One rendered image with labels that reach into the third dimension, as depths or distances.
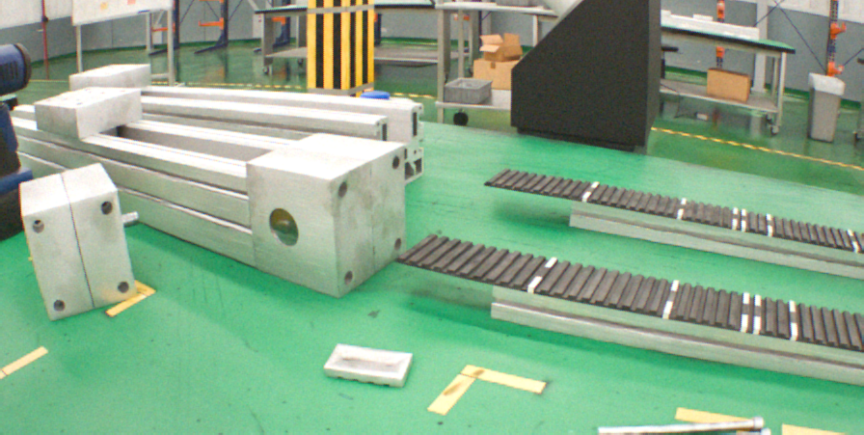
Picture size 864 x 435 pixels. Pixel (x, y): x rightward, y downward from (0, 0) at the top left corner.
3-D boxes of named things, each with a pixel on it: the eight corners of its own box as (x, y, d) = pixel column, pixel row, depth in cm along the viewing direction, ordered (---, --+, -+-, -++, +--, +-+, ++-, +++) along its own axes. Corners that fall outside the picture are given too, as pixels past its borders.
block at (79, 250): (162, 289, 46) (143, 182, 43) (50, 322, 39) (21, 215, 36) (136, 249, 53) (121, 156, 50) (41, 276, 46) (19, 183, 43)
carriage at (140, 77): (152, 99, 99) (150, 64, 96) (107, 114, 90) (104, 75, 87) (114, 96, 106) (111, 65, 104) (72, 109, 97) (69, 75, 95)
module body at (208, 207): (324, 231, 59) (319, 143, 56) (256, 269, 51) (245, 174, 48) (30, 146, 95) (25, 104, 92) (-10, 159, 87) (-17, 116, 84)
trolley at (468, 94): (592, 137, 400) (594, -10, 366) (589, 160, 350) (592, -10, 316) (441, 123, 426) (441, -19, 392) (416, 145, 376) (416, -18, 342)
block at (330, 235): (420, 241, 57) (419, 137, 54) (339, 299, 47) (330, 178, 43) (338, 222, 61) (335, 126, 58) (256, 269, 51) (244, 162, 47)
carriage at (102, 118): (145, 138, 72) (140, 88, 69) (82, 160, 63) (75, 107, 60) (94, 129, 79) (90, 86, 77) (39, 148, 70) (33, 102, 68)
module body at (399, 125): (423, 175, 75) (423, 102, 72) (375, 201, 66) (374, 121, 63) (99, 122, 111) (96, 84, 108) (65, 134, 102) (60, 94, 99)
